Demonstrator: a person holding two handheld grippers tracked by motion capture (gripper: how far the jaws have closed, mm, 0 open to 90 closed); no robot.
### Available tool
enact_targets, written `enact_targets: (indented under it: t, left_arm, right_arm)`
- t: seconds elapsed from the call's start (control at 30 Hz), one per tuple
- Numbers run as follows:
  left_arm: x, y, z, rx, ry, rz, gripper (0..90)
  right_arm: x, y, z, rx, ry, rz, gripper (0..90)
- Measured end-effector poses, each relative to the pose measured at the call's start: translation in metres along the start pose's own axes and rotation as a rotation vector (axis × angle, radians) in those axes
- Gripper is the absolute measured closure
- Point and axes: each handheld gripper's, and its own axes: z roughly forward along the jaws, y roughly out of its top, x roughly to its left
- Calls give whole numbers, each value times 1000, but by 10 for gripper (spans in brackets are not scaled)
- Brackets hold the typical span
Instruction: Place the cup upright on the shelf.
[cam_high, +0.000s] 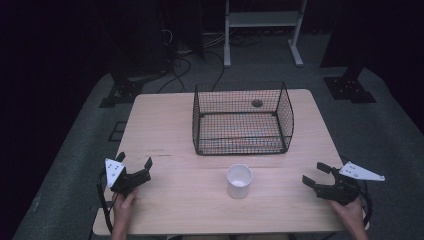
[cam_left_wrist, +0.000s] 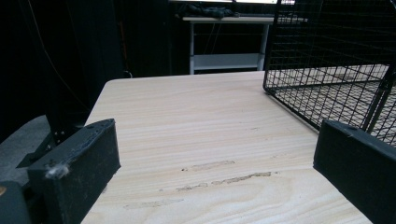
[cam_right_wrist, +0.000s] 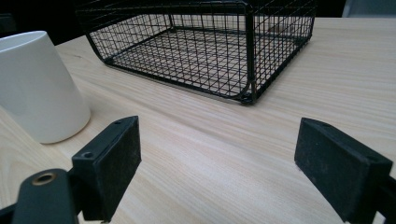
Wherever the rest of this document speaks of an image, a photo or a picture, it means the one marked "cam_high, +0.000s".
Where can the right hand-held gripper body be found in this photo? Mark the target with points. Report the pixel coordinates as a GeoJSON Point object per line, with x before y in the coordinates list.
{"type": "Point", "coordinates": [343, 193]}

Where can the white metal stand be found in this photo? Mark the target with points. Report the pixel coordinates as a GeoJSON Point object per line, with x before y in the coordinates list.
{"type": "Point", "coordinates": [260, 19]}

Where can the black stand base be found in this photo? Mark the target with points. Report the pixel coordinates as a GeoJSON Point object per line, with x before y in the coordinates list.
{"type": "Point", "coordinates": [126, 90]}
{"type": "Point", "coordinates": [350, 88]}

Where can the person's left hand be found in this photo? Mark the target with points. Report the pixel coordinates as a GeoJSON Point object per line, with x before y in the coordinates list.
{"type": "Point", "coordinates": [124, 204]}

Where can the person's right hand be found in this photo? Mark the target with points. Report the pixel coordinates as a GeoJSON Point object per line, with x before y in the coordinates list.
{"type": "Point", "coordinates": [350, 210]}

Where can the dark round disc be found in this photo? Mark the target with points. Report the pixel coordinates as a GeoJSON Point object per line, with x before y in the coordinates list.
{"type": "Point", "coordinates": [257, 103]}

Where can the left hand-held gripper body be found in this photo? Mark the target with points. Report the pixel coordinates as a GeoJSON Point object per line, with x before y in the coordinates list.
{"type": "Point", "coordinates": [115, 171]}

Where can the white cup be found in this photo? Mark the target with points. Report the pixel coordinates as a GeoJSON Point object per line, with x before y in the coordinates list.
{"type": "Point", "coordinates": [238, 190]}

